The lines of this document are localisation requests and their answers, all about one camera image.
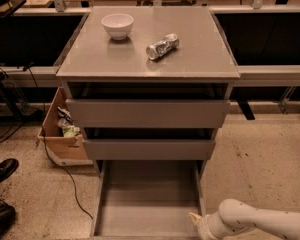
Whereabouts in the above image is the grey middle drawer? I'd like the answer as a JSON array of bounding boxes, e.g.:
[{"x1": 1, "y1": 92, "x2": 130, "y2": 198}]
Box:
[{"x1": 83, "y1": 128, "x2": 215, "y2": 160}]

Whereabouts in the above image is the black shoe lower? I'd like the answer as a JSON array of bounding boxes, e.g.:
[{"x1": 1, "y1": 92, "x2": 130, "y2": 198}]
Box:
[{"x1": 0, "y1": 197, "x2": 17, "y2": 240}]

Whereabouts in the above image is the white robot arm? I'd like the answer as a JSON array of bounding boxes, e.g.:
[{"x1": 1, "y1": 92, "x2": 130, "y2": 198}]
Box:
[{"x1": 188, "y1": 199, "x2": 300, "y2": 240}]

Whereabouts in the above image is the crushed silver can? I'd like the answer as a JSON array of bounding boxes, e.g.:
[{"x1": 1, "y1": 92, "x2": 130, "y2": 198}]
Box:
[{"x1": 146, "y1": 33, "x2": 179, "y2": 61}]

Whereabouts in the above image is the grey drawer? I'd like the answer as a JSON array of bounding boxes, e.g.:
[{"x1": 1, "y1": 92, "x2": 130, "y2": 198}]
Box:
[
  {"x1": 65, "y1": 82, "x2": 231, "y2": 129},
  {"x1": 83, "y1": 128, "x2": 215, "y2": 160},
  {"x1": 91, "y1": 161, "x2": 205, "y2": 240}
]

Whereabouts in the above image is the black floor cable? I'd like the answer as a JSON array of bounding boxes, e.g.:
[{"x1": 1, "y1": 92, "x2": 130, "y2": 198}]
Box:
[{"x1": 26, "y1": 67, "x2": 94, "y2": 220}]

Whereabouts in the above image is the white ceramic bowl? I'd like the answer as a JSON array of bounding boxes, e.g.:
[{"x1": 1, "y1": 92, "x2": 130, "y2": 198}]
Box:
[{"x1": 101, "y1": 13, "x2": 134, "y2": 40}]

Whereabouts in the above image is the brown cardboard box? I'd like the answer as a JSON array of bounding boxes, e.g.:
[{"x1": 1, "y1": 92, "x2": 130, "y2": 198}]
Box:
[{"x1": 38, "y1": 87, "x2": 92, "y2": 166}]

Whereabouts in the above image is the crumpled trash in box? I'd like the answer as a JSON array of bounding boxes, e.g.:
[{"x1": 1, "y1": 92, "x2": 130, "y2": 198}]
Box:
[{"x1": 57, "y1": 107, "x2": 80, "y2": 137}]

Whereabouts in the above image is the black shoe upper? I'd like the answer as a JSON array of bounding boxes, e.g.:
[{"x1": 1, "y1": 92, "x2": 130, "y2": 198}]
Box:
[{"x1": 0, "y1": 158, "x2": 19, "y2": 183}]

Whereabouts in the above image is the grey bottom drawer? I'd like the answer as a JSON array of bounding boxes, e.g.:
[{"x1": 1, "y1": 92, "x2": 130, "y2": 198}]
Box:
[{"x1": 91, "y1": 161, "x2": 205, "y2": 240}]

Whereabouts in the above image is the grey top drawer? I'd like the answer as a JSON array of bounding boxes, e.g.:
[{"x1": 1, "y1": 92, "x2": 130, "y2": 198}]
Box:
[{"x1": 65, "y1": 82, "x2": 231, "y2": 129}]

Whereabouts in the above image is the grey metal rail frame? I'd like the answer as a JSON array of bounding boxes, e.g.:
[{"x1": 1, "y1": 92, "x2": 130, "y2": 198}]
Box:
[{"x1": 0, "y1": 6, "x2": 300, "y2": 87}]

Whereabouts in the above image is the grey drawer cabinet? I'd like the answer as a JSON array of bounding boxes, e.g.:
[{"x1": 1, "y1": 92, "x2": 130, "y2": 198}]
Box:
[{"x1": 57, "y1": 6, "x2": 239, "y2": 162}]

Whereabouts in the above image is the black shoe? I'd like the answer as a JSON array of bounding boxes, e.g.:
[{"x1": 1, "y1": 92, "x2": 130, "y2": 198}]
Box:
[
  {"x1": 0, "y1": 158, "x2": 19, "y2": 183},
  {"x1": 0, "y1": 197, "x2": 17, "y2": 240}
]

